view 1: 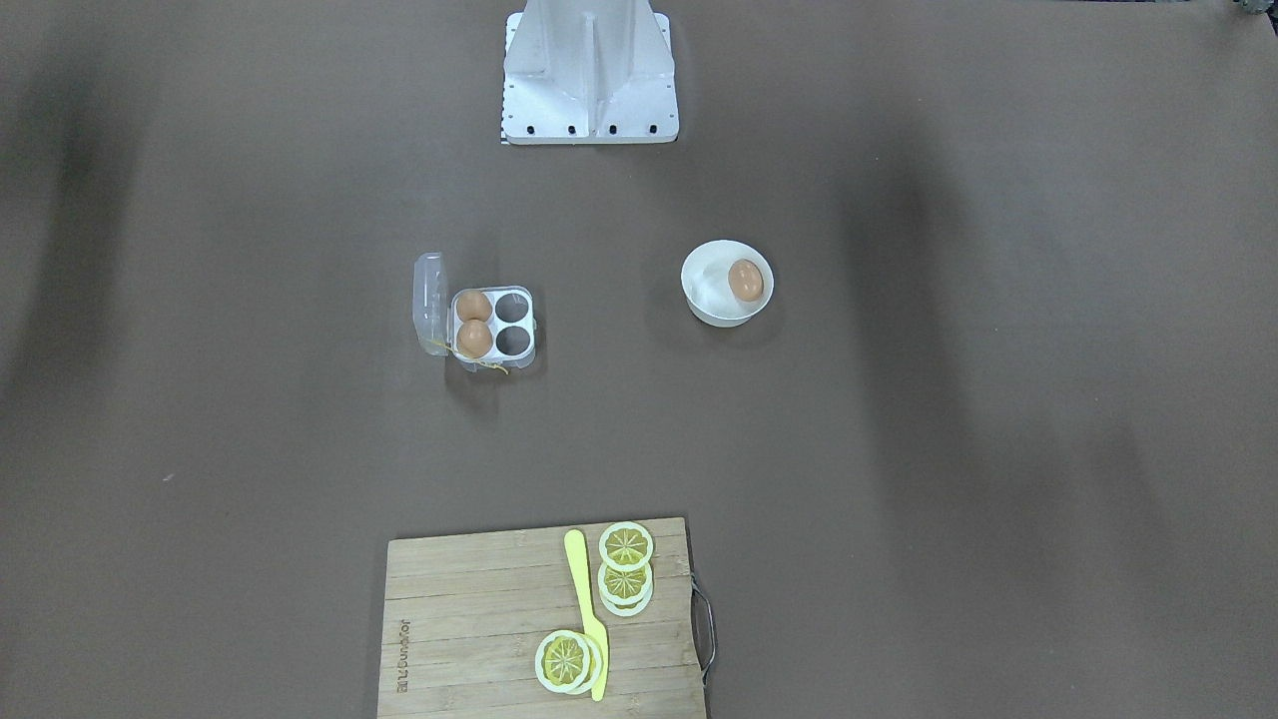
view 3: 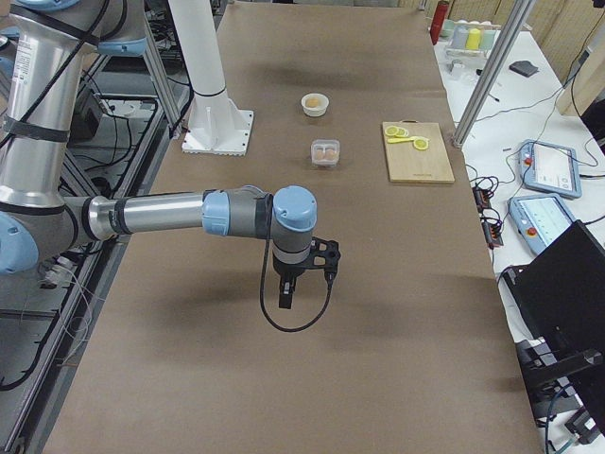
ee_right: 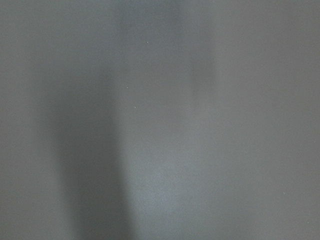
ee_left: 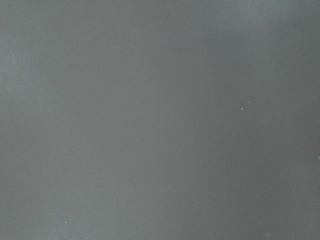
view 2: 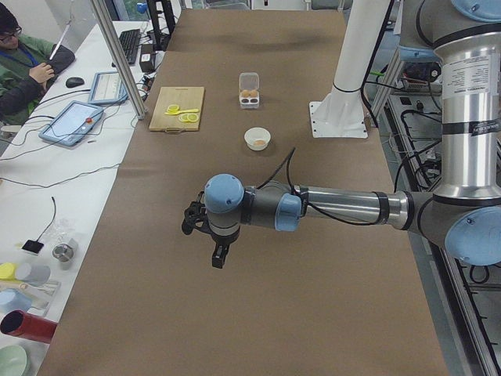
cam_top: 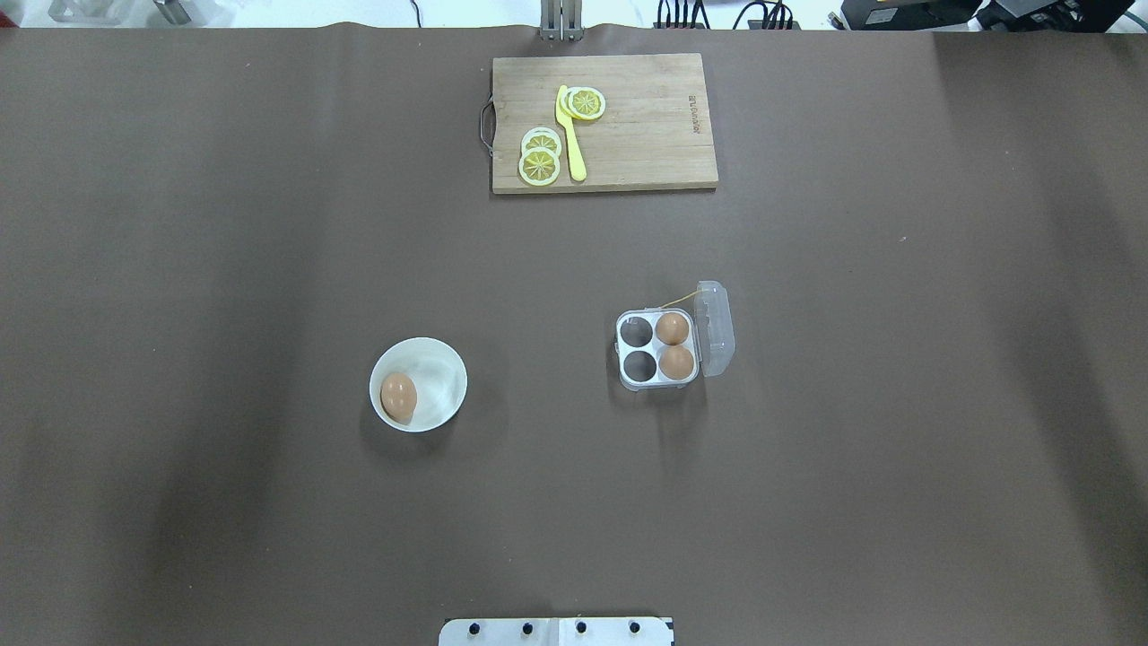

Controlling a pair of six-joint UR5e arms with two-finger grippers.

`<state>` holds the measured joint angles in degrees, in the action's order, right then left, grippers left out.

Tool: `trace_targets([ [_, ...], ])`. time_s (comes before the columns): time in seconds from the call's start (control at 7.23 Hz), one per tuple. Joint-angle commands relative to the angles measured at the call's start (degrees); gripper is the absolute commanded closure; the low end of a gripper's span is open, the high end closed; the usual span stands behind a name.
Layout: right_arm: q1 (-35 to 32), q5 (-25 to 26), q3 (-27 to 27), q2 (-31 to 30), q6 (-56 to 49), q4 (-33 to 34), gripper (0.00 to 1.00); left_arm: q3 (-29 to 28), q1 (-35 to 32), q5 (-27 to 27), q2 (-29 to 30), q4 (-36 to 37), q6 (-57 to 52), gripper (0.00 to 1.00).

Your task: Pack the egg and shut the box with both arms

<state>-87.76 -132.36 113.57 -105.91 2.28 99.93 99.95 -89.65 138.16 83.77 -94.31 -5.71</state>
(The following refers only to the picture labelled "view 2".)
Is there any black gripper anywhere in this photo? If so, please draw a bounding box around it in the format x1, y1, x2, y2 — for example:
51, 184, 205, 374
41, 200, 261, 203
182, 191, 240, 269

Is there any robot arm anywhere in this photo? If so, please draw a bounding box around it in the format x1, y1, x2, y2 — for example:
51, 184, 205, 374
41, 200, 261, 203
182, 1, 500, 268

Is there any clear plastic egg box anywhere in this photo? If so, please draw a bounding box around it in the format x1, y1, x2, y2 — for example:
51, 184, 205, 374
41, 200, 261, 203
239, 72, 260, 110

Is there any white bowl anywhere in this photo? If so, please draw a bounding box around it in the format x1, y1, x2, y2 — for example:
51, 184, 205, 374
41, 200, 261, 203
243, 127, 271, 151

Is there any lemon slice bottom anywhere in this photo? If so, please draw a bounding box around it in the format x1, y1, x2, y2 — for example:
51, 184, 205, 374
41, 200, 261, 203
186, 113, 199, 122

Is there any yellow plastic knife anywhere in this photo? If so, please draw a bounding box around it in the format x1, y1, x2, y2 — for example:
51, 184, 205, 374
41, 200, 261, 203
164, 108, 200, 115

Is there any lemon slice top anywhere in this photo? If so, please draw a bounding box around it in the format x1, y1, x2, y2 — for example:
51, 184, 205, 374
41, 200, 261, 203
165, 104, 181, 115

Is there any metal cylinder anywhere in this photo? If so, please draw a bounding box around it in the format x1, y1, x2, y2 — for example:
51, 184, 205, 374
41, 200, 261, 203
52, 238, 79, 270

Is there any bamboo cutting board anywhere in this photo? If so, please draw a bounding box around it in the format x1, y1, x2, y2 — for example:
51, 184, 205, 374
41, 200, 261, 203
149, 86, 205, 132

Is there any grey cup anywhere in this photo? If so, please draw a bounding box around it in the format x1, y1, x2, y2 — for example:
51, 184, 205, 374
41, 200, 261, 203
15, 263, 51, 286

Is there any black square pad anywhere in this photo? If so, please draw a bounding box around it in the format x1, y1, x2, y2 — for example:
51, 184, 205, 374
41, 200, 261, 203
21, 240, 44, 255

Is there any teach pendant front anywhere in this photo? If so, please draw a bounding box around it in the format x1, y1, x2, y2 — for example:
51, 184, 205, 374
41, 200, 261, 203
38, 101, 104, 147

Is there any teach pendant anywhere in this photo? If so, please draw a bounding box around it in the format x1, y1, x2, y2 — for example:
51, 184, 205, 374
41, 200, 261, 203
38, 101, 104, 147
88, 71, 128, 106

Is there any teach pendant rear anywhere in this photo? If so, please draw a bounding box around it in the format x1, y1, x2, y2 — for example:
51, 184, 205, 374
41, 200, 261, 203
88, 71, 128, 106

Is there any black power adapter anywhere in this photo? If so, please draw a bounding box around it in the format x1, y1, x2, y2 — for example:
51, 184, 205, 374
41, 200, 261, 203
139, 44, 156, 73

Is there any yellow cup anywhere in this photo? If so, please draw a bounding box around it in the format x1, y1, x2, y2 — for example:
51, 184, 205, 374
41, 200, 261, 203
0, 262, 17, 280

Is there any light blue cup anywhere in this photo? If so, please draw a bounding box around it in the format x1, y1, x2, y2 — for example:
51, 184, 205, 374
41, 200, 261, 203
0, 288, 32, 313

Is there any red cylinder cup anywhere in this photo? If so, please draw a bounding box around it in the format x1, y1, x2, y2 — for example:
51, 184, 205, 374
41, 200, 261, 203
1, 310, 58, 344

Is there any black computer mouse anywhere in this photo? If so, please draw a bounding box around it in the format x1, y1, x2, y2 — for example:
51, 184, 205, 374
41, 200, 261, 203
65, 77, 85, 89

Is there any green bowl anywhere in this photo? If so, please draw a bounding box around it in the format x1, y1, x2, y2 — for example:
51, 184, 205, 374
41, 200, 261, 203
1, 345, 28, 376

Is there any black keyboard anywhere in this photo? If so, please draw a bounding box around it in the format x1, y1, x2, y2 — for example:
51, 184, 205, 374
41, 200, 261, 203
119, 29, 141, 66

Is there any seated person green jacket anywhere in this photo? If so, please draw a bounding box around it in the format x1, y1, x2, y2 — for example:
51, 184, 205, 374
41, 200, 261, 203
1, 5, 75, 125

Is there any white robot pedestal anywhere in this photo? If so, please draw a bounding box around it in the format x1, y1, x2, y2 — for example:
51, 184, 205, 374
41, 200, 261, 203
309, 0, 392, 139

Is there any aluminium frame post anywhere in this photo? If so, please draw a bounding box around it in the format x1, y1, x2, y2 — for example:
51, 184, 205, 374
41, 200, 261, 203
90, 0, 146, 120

